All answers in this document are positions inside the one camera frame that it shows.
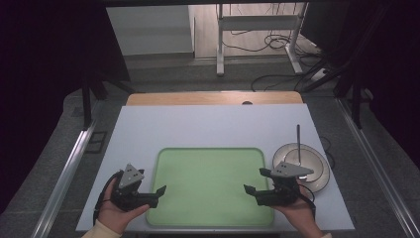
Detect white bowl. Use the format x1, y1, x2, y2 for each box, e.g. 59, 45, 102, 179
271, 142, 331, 194

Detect white board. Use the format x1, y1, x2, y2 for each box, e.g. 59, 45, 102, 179
75, 103, 356, 232

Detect black metal stand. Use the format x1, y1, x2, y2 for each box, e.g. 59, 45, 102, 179
80, 70, 137, 131
301, 6, 390, 130

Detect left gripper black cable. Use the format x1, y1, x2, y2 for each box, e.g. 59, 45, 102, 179
92, 170, 124, 226

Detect white panel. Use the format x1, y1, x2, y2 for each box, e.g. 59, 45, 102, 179
106, 4, 196, 58

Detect dark curtain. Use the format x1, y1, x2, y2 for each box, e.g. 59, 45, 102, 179
0, 0, 132, 212
300, 0, 420, 170

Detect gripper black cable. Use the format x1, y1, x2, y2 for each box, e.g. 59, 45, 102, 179
92, 170, 124, 226
298, 182, 317, 219

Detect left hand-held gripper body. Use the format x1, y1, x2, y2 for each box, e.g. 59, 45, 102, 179
110, 163, 158, 212

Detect person's right hand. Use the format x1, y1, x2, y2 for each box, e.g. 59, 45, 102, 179
270, 185, 319, 230

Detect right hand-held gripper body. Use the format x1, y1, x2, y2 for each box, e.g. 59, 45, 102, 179
255, 161, 315, 206

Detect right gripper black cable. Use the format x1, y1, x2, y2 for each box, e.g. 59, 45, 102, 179
298, 182, 317, 219

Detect black floor cables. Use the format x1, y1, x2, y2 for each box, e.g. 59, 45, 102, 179
221, 3, 331, 93

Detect wooden table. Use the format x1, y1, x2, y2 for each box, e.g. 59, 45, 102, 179
126, 91, 304, 107

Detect thin black cable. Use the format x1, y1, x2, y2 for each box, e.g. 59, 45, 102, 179
319, 135, 337, 171

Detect white desk frame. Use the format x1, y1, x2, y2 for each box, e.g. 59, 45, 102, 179
215, 3, 309, 77

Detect black floor frame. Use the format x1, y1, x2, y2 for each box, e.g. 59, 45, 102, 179
84, 130, 109, 155

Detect metal spoon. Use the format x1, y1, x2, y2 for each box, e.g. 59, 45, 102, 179
295, 124, 308, 181

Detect white power strip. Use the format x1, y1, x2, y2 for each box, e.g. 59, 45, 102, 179
309, 66, 329, 82

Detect metal floor rail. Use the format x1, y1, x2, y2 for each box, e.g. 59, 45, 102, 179
336, 98, 420, 238
30, 119, 98, 238

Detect green tray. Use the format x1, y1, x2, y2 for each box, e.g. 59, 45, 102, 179
146, 147, 275, 228

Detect person's left hand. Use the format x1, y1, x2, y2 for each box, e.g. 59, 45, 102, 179
97, 178, 151, 234

